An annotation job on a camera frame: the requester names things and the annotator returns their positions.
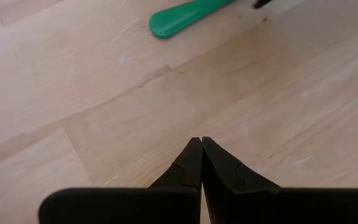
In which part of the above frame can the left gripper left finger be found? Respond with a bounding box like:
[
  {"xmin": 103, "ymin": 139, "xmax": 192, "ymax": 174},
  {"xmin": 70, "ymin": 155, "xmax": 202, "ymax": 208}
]
[{"xmin": 38, "ymin": 136, "xmax": 204, "ymax": 224}]

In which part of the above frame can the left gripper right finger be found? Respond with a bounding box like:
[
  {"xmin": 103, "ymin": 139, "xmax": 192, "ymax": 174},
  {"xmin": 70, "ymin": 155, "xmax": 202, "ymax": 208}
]
[{"xmin": 202, "ymin": 136, "xmax": 358, "ymax": 224}]

